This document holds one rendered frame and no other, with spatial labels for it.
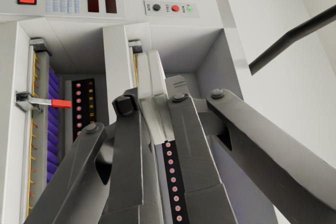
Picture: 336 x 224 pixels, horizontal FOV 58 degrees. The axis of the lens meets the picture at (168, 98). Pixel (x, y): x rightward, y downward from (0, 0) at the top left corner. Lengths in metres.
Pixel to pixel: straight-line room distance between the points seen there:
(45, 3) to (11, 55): 0.13
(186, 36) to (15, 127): 0.40
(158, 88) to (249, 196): 0.52
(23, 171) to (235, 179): 0.42
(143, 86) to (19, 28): 0.50
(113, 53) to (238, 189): 0.38
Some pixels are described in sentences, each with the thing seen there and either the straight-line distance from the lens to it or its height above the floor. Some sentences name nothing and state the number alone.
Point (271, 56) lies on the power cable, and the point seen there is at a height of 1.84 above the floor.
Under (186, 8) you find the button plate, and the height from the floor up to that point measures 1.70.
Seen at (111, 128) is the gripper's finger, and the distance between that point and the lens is 0.15.
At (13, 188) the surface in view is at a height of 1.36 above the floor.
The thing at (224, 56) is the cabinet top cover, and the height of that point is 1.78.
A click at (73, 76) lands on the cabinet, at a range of 0.81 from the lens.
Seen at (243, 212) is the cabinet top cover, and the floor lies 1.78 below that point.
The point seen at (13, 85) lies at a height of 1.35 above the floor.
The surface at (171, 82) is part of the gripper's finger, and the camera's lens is 0.18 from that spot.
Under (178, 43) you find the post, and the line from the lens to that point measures 0.73.
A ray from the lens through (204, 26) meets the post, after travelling 0.70.
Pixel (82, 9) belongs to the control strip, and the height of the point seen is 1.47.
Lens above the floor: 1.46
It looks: 16 degrees up
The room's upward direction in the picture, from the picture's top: 88 degrees clockwise
